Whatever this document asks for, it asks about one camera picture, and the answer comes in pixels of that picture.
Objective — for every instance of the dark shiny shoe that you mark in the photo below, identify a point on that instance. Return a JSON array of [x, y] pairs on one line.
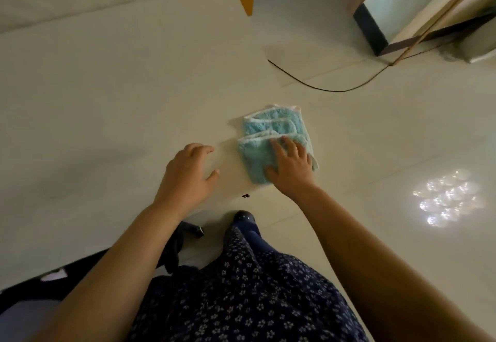
[[246, 219]]

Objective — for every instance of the black office chair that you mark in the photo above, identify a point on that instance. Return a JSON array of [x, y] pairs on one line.
[[168, 252]]

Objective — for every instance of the person's left hand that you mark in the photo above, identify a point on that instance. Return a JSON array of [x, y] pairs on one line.
[[182, 182]]

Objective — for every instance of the person's right hand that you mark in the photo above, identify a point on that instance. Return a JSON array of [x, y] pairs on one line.
[[294, 175]]

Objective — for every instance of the blue fluffy cloth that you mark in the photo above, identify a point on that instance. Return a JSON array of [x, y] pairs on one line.
[[259, 155]]

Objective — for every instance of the person's right forearm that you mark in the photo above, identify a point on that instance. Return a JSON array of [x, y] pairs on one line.
[[387, 268]]

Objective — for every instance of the dark floral dress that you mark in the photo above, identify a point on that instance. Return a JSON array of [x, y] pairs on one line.
[[252, 295]]

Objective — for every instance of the white wooden desk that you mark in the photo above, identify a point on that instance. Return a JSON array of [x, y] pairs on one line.
[[116, 120]]

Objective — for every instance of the wooden pole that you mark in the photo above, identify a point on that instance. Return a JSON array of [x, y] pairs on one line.
[[441, 17]]

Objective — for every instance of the person's blue trouser leg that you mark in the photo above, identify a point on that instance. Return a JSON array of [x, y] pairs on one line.
[[259, 243]]

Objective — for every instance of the person's left forearm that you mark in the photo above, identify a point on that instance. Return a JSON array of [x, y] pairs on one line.
[[108, 283]]

